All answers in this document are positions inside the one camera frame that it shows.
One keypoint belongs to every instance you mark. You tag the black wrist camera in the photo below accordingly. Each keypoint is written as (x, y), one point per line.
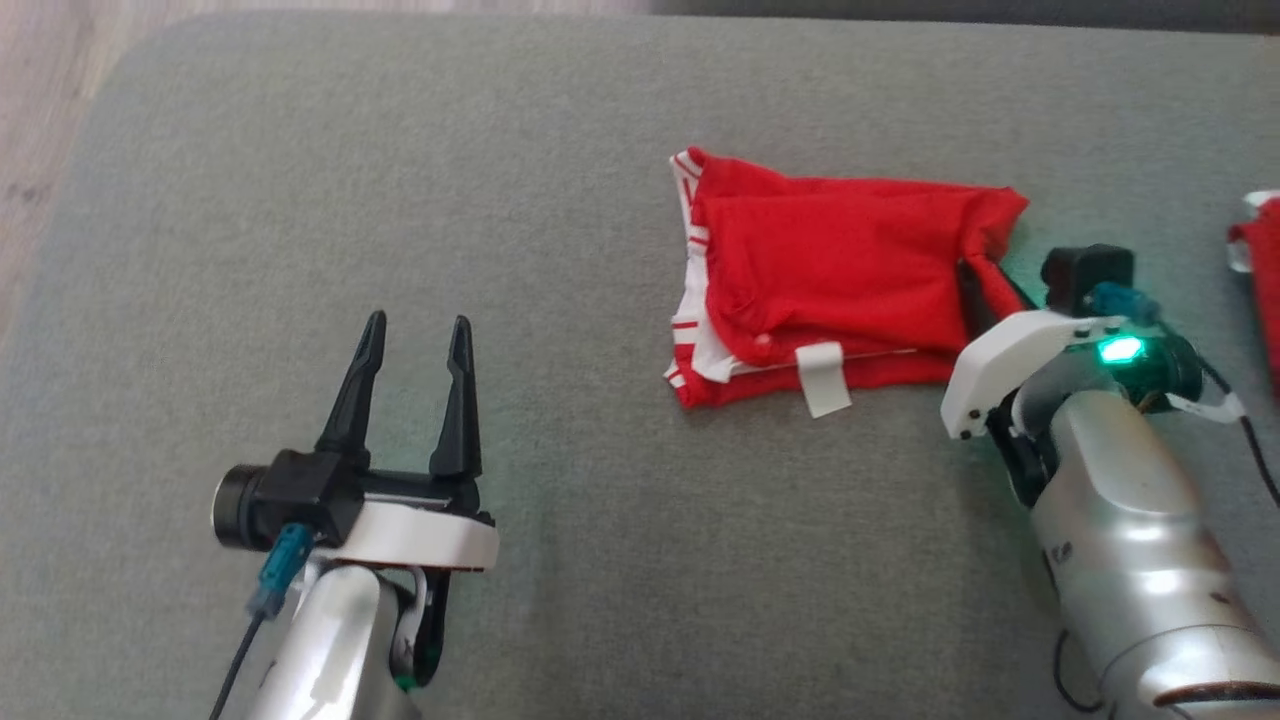
(1085, 272)
(300, 495)

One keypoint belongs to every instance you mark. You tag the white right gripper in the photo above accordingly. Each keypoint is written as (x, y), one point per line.
(1000, 365)

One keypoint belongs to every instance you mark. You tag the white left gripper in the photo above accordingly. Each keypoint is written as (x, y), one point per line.
(420, 535)

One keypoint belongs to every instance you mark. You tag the red garment with white stripes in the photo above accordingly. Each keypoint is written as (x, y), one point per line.
(830, 260)

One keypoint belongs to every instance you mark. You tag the large grey sofa seat cushion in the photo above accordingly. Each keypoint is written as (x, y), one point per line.
(600, 550)

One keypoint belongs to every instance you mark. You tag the red garment with white waistband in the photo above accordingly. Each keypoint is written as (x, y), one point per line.
(1265, 290)

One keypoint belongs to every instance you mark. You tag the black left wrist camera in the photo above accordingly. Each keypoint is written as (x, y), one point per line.
(300, 495)

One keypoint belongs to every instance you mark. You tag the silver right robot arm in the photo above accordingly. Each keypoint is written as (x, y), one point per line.
(1130, 520)

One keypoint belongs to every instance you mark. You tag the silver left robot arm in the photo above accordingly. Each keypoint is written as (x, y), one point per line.
(330, 650)

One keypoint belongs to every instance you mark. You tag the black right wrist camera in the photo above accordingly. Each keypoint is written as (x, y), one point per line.
(1085, 272)

